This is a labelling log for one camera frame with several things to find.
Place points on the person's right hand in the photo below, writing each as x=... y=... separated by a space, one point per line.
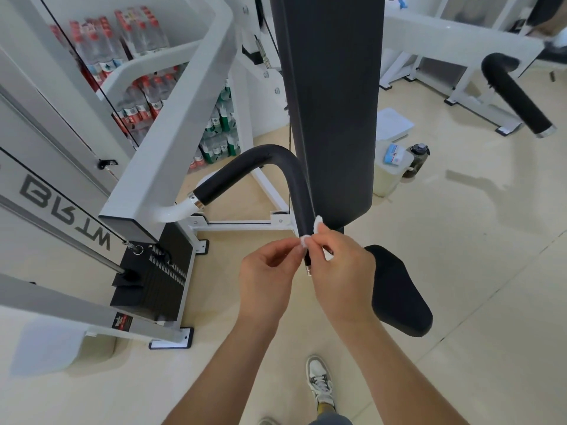
x=347 y=283

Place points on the person's left hand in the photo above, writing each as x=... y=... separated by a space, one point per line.
x=263 y=292

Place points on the person's right thumb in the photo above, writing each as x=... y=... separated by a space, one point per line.
x=316 y=256

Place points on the person's left thumb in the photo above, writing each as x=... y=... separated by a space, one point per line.
x=296 y=265

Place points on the white wipe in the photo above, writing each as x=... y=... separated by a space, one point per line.
x=304 y=241

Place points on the person's left forearm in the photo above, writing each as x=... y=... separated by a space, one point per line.
x=230 y=376

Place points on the person's right forearm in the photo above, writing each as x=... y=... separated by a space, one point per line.
x=390 y=376

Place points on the black seat pad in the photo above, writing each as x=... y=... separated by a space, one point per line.
x=398 y=292

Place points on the translucent plastic jerrycan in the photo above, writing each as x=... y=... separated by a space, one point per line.
x=387 y=176

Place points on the white and grey sneaker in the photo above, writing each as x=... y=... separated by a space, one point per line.
x=320 y=378

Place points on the blue and white packet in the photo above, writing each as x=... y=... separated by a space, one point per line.
x=394 y=154

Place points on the dark drinking bottle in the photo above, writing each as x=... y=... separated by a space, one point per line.
x=418 y=157

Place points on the black weight stack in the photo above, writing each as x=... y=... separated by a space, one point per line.
x=150 y=278

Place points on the stack of green-label water bottles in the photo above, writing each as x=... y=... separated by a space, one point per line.
x=219 y=137

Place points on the black upright back pad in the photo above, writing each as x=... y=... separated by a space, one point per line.
x=332 y=106

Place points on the white flat box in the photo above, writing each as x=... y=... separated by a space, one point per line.
x=394 y=123

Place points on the grey trouser leg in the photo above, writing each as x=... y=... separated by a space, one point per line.
x=330 y=418

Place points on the stack of red-label water bottles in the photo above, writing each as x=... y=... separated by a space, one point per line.
x=141 y=35

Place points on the white gym machine frame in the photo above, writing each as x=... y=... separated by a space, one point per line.
x=460 y=37
x=146 y=172

